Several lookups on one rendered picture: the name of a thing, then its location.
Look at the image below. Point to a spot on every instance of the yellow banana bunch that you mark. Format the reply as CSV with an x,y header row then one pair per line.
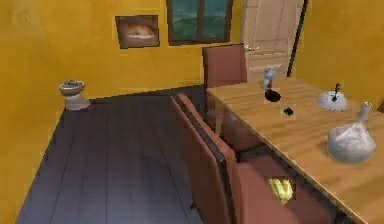
x,y
281,190

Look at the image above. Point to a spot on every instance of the small black yellow object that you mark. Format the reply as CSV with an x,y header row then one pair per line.
x,y
287,111

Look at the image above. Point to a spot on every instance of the beige room door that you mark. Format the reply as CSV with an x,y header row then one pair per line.
x,y
270,36

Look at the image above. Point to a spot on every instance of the framed orange picture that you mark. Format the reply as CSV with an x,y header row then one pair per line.
x,y
137,31

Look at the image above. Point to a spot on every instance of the beige plant pot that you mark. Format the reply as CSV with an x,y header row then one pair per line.
x,y
73,94

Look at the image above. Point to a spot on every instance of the dark red bowl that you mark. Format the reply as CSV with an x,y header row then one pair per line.
x,y
272,95

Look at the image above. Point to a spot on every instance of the wooden dining table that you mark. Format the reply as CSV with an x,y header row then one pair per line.
x,y
300,133

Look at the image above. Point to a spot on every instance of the black fork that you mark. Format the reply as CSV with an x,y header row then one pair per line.
x,y
336,91

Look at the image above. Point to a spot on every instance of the dark framed window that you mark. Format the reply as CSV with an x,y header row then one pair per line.
x,y
199,20

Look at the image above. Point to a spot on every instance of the brown dining chair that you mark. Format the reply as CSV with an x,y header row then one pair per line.
x,y
225,66
206,166

